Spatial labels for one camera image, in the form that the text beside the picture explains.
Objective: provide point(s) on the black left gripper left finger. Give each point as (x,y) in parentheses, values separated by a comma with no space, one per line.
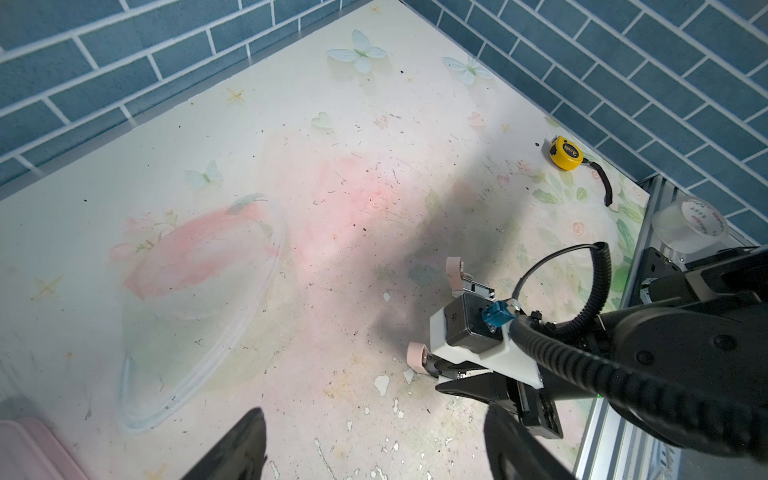
(240,454)

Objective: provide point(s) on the yellow tape measure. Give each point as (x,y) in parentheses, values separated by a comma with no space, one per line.
(564,154)

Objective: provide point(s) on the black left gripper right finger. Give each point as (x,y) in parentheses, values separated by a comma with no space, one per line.
(513,453)

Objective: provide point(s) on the pink phone case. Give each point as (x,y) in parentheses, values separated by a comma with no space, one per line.
(29,450)

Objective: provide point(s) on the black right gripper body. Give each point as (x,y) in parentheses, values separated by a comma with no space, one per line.
(695,376)

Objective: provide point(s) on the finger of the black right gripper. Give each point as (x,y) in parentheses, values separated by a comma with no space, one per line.
(532,408)

